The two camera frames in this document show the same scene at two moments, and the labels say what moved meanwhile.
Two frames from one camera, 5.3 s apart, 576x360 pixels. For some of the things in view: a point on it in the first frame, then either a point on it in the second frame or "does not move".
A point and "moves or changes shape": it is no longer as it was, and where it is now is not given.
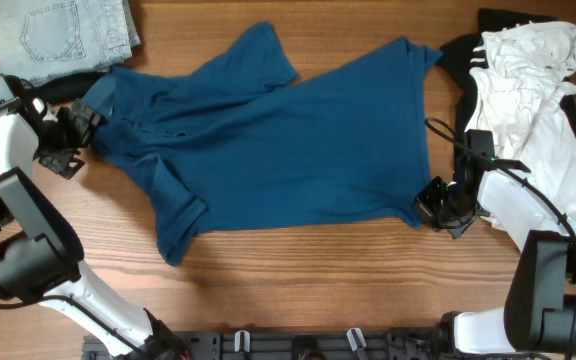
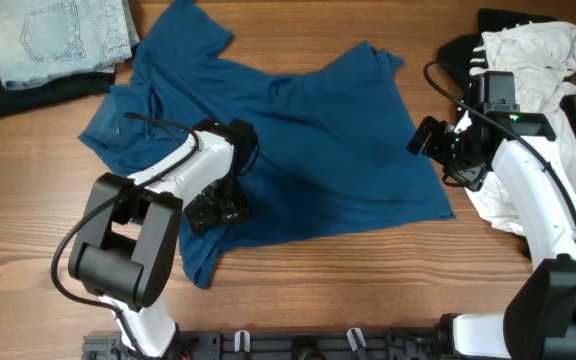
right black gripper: (424, 205) -> (471, 176)
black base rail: (385, 344) does not move
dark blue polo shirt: (244, 141) moves or changes shape
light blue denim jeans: (39, 38) does not move
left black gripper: (84, 131) -> (238, 210)
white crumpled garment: (527, 71) does not move
